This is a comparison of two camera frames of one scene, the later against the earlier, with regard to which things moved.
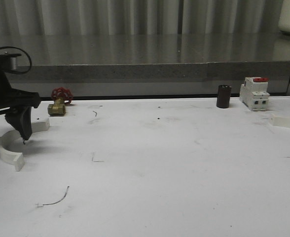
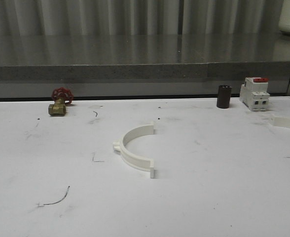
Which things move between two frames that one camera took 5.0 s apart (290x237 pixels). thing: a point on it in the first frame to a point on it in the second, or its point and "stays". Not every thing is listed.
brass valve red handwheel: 59,95 stays
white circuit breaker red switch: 254,93 stays
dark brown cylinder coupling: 224,96 stays
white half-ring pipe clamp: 17,158 to 141,163
